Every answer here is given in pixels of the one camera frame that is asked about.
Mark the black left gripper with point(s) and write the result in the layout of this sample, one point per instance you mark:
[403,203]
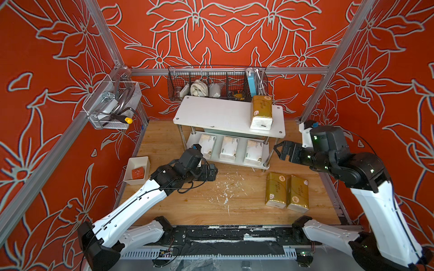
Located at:
[205,176]

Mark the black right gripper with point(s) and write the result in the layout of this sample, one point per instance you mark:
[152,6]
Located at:
[295,147]

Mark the white tissue pack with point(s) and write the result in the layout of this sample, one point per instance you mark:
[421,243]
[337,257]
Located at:
[207,143]
[253,153]
[229,148]

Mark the gold tissue pack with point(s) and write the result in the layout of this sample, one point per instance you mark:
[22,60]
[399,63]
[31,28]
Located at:
[261,113]
[298,194]
[276,190]

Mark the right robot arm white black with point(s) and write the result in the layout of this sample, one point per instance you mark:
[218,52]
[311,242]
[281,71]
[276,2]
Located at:
[390,245]

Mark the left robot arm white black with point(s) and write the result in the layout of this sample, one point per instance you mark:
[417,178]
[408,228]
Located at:
[106,240]

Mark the white two-tier shelf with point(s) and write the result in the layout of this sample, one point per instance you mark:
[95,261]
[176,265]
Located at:
[221,118]

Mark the orange block in tray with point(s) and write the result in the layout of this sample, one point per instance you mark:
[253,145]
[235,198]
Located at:
[138,173]

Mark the white square tray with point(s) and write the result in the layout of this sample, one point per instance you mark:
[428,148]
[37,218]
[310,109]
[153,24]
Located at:
[135,163]

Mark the white cloth roll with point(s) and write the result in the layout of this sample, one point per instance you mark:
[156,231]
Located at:
[199,89]

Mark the blue box in basket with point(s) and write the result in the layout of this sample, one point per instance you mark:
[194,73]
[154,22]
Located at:
[251,76]

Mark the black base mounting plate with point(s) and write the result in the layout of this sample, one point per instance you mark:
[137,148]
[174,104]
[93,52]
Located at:
[282,235]

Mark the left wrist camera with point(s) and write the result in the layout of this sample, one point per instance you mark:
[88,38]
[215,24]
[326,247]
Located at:
[197,147]

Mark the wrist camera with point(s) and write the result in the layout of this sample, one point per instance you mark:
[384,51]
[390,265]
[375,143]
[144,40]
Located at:
[197,147]
[304,129]

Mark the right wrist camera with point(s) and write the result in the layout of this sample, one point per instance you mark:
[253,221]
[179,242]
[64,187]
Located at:
[304,129]

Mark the black wire basket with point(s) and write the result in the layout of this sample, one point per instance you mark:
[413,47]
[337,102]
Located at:
[237,83]

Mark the yellow handled tool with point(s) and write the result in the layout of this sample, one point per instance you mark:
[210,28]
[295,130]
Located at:
[116,122]

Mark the clear plastic wall bin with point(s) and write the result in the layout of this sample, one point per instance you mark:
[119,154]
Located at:
[119,97]

